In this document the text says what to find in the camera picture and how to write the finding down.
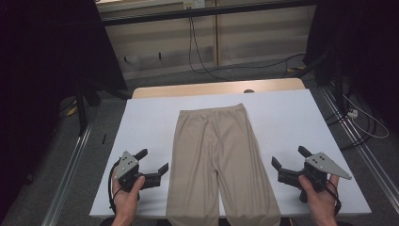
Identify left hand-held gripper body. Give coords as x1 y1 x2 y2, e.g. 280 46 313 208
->
113 151 149 192

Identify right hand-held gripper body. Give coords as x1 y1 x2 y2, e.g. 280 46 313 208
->
302 152 353 193

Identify beige pants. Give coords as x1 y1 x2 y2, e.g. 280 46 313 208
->
165 103 281 226

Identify person's left hand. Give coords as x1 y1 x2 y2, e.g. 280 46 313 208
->
111 168 146 219

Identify person's right hand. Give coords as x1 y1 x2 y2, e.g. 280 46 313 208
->
298 174 342 220

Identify white table board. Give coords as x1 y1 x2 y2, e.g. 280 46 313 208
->
88 89 372 219

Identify black metal stand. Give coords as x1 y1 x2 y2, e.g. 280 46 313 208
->
295 50 346 116
74 79 133 137

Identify light wooden table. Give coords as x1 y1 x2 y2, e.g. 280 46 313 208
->
131 77 306 100

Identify black curtain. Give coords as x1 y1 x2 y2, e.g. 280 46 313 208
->
0 0 128 218
302 0 399 133

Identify black horizontal beam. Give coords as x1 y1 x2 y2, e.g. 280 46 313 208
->
101 0 318 27

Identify left hand-held gripper black cable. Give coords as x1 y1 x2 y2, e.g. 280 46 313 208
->
107 159 121 215

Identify hand-held gripper black cable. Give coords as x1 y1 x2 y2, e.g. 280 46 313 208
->
326 180 343 216
107 159 121 215

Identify right hand-held gripper black cable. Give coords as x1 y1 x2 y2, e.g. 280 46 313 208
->
326 180 343 216

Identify black floor cables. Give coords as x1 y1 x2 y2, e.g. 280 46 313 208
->
324 103 377 151

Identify aluminium floor rail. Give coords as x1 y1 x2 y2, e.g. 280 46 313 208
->
40 121 93 226
319 86 399 205

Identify white floor cable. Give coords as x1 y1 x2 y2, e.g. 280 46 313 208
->
343 93 390 139

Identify hanging black cable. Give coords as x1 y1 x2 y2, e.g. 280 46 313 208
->
191 15 307 79
187 15 230 82

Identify white wall socket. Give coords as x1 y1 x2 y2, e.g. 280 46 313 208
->
183 0 206 9

